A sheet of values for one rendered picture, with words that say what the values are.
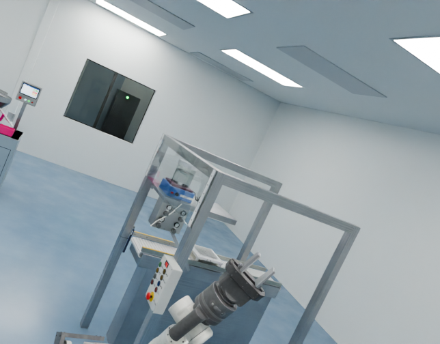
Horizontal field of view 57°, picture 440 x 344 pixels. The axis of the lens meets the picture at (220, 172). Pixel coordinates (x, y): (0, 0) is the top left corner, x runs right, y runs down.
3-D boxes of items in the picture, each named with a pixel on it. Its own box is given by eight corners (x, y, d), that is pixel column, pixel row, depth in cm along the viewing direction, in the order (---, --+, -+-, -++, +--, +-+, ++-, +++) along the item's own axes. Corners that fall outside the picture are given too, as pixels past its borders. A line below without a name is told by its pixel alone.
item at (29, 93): (3, 127, 491) (22, 80, 485) (4, 126, 500) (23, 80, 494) (22, 135, 500) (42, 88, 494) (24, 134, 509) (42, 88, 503)
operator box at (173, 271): (152, 313, 209) (173, 269, 207) (144, 295, 224) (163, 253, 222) (162, 314, 212) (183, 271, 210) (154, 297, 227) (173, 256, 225)
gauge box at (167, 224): (152, 226, 280) (163, 201, 278) (147, 220, 289) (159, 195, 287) (179, 234, 290) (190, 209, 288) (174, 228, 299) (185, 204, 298)
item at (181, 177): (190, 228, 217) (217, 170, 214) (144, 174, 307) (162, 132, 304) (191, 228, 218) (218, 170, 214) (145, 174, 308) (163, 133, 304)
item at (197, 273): (137, 266, 288) (143, 253, 287) (129, 248, 313) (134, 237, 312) (275, 298, 350) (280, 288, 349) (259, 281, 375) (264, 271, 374)
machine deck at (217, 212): (162, 201, 278) (165, 196, 278) (149, 185, 311) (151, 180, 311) (234, 225, 308) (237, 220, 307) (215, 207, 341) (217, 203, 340)
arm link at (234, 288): (265, 304, 97) (229, 332, 100) (264, 284, 107) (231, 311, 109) (229, 267, 96) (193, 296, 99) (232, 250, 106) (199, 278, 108)
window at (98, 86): (61, 116, 739) (86, 56, 728) (61, 116, 740) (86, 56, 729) (132, 144, 795) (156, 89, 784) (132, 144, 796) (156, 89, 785)
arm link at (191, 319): (230, 315, 106) (199, 340, 109) (206, 281, 110) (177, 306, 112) (214, 326, 96) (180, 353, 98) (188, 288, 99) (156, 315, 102)
